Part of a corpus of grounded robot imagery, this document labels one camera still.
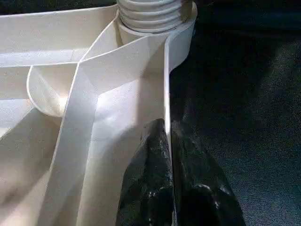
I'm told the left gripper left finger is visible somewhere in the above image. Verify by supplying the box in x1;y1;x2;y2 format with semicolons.
116;118;175;226

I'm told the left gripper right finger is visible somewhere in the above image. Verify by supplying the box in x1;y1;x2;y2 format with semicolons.
170;120;246;226

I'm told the white plastic table top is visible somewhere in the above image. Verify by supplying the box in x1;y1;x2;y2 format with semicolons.
0;2;198;226

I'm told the white plastic table leg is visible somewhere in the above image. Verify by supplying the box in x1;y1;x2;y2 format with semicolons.
116;0;189;34

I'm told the black plastic cover mat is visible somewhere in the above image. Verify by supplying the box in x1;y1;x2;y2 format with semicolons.
0;0;301;226

